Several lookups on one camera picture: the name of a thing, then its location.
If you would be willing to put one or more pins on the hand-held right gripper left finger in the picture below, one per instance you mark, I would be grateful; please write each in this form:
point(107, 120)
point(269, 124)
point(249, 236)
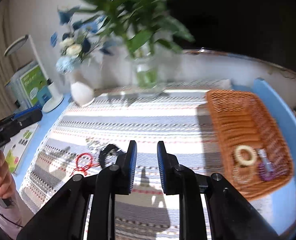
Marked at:
point(132, 160)

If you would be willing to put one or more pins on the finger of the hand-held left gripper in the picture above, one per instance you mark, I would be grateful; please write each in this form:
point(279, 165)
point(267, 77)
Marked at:
point(25, 118)

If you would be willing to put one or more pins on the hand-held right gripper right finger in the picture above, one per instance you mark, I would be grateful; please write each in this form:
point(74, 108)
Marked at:
point(160, 165)

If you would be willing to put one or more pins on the person's left forearm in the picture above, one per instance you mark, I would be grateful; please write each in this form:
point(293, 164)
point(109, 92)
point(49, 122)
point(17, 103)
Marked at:
point(5, 212)

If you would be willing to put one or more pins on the person's left hand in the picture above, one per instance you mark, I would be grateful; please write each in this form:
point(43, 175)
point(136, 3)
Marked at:
point(3, 187)

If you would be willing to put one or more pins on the white and green leaflet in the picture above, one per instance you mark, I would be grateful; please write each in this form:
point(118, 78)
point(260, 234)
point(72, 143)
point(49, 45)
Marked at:
point(17, 152)

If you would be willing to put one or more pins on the green and white books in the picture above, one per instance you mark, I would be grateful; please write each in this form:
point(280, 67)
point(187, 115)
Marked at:
point(31, 85)

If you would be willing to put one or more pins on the white desk lamp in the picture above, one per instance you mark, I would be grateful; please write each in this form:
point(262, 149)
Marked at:
point(53, 97)

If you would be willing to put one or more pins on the striped woven table cloth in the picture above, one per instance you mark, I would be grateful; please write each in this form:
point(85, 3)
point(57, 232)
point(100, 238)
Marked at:
point(143, 120)

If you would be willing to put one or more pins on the white ceramic vase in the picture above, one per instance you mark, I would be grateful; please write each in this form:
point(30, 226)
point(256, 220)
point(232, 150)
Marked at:
point(81, 93)

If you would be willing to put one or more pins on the blue and white flower bouquet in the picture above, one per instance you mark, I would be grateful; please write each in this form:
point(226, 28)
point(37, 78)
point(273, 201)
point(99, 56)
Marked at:
point(72, 48)

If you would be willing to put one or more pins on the clear glass vase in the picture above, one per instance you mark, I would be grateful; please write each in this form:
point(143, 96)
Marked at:
point(146, 73)

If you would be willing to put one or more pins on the orange woven basket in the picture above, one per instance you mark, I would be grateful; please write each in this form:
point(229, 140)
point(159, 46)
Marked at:
point(243, 120)

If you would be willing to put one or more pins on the small clear bottle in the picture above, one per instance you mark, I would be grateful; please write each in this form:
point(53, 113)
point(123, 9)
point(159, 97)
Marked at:
point(264, 158)

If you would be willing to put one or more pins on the green leafy plant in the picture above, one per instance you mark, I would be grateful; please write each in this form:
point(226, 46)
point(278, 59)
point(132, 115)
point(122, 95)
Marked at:
point(138, 12)

